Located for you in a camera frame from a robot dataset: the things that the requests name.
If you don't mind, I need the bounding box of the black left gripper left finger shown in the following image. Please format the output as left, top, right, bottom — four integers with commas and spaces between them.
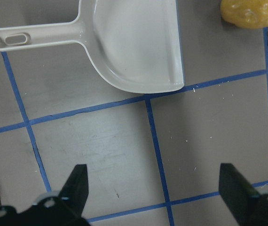
58, 164, 88, 217

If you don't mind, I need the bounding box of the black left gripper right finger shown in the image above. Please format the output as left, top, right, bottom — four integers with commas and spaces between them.
218, 163, 260, 221

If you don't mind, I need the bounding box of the beige plastic dustpan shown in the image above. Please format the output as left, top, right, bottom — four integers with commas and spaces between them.
0, 0, 185, 94

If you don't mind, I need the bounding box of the yellow-brown toy potato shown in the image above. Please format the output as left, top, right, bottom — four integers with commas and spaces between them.
220, 0, 268, 29

